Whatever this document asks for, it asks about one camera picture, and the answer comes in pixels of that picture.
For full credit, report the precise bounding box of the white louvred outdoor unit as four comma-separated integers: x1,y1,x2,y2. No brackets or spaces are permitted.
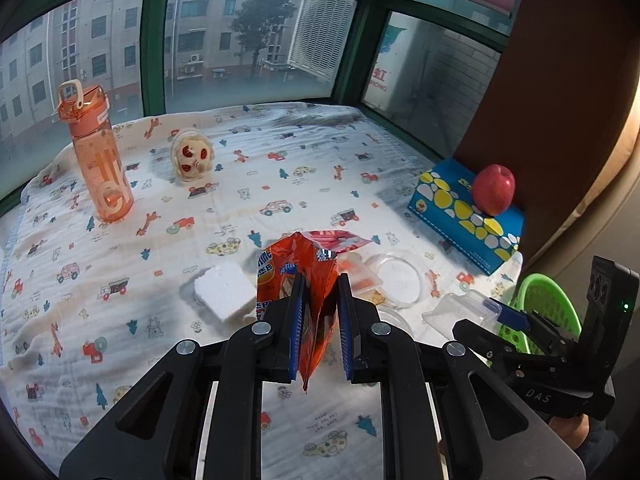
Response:
287,0,358,83

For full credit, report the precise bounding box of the tree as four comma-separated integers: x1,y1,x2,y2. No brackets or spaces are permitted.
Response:
230,0,301,68

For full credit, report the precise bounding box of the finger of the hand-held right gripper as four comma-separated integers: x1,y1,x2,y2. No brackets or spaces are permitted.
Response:
451,317,526,377
486,297,583,347

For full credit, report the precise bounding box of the white sign red print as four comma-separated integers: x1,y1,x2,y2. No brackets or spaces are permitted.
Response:
364,12,426,111

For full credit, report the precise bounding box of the green window frame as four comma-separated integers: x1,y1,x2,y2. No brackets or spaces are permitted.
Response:
0,0,518,221

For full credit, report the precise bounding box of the blue spotted tissue box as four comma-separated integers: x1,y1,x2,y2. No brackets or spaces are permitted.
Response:
407,158,526,276

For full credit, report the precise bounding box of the person's right forearm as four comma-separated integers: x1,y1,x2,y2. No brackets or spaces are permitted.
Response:
549,412,620,467

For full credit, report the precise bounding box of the printed blanket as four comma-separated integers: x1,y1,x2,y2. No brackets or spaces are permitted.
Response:
0,101,526,480

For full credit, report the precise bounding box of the clear plastic packaging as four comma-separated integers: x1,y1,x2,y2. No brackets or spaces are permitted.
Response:
422,292,501,335

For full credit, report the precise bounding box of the beige plush toy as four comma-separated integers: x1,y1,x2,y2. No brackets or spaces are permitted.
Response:
170,129,215,183

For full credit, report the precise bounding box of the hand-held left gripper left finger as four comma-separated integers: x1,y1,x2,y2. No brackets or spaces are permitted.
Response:
59,271,306,480

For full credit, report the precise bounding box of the white foam block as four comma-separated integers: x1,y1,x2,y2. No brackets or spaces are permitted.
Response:
194,260,258,322

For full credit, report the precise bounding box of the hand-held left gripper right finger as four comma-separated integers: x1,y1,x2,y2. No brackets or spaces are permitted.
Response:
337,272,586,480

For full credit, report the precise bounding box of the grey apartment building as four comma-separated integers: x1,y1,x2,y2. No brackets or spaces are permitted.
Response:
0,0,311,146

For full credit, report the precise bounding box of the red foil wrapper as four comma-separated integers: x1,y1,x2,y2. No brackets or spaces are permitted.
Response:
305,230,374,257

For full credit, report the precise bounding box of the orange snack bag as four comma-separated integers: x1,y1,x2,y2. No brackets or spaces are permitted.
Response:
255,232,342,391

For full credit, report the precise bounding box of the clear plastic lid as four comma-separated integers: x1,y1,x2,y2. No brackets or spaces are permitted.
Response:
376,305,416,342

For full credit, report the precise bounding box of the red apple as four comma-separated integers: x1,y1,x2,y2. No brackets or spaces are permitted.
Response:
472,163,517,217

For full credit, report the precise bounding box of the orange water bottle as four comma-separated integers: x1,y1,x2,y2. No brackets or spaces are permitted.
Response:
52,80,135,223

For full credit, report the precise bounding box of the green plastic basket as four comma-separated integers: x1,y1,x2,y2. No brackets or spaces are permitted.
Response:
495,273,583,356

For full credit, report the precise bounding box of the clear plastic dish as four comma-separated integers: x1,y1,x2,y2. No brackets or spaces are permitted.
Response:
362,250,435,311

